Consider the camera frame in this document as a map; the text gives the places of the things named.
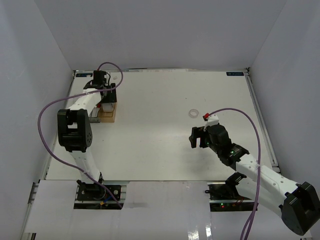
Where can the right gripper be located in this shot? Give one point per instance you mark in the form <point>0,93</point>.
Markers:
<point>198,132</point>

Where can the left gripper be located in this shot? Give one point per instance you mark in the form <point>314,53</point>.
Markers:
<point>111,97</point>

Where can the clear tape roll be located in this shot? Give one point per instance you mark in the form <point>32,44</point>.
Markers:
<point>193,113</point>

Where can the large white tape roll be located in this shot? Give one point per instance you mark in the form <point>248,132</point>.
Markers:
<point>108,107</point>

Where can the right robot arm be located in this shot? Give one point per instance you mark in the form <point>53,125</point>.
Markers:
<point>298,205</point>

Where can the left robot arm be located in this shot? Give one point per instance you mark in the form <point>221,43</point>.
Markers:
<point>76,136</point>

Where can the left blue label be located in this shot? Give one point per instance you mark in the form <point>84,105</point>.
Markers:
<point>84,75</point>

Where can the blue label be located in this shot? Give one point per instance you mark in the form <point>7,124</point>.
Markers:
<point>84,75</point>
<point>234,73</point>

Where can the right blue label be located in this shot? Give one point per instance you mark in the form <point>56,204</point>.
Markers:
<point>234,73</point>

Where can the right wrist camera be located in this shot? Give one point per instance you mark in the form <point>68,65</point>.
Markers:
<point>211,119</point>

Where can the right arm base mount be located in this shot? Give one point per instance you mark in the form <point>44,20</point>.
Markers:
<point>222,199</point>

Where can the right aluminium rail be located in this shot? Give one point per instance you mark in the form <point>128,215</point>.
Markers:
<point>267,142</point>

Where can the aluminium rail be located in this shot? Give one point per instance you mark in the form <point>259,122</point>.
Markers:
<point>33,193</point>
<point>267,142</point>

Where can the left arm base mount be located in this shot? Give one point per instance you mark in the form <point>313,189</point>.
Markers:
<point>95,197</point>

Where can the left aluminium rail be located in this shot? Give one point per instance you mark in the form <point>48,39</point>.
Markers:
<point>33,193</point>

